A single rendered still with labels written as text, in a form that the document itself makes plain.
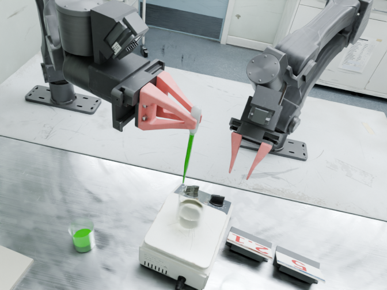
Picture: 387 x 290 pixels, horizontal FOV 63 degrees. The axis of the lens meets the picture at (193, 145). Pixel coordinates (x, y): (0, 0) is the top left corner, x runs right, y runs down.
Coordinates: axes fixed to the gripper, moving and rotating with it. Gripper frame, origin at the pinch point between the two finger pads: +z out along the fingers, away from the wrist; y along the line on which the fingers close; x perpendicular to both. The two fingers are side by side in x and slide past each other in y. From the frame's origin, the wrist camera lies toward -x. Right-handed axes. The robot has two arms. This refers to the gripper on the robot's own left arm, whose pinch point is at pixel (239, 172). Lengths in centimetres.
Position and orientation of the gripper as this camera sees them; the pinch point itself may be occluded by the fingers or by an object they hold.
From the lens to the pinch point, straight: 62.5
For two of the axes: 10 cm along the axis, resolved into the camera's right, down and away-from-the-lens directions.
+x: 1.3, 1.6, 9.8
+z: -3.7, 9.3, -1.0
